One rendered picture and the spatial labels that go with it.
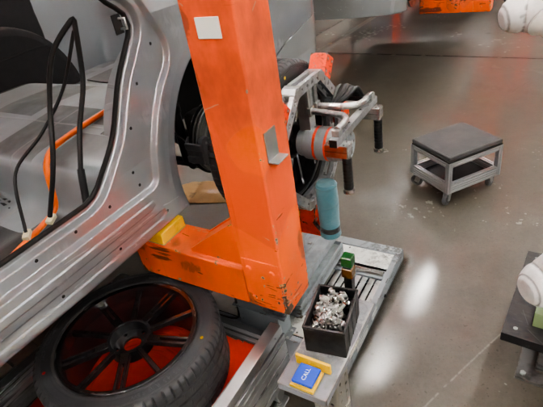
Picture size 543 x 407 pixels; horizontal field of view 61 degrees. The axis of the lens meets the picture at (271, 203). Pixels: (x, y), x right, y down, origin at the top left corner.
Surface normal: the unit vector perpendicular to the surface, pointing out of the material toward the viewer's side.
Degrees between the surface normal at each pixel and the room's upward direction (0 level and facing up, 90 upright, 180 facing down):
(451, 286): 0
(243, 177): 90
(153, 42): 90
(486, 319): 0
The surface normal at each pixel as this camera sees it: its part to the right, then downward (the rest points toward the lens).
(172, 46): 0.86, 0.16
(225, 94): -0.49, 0.53
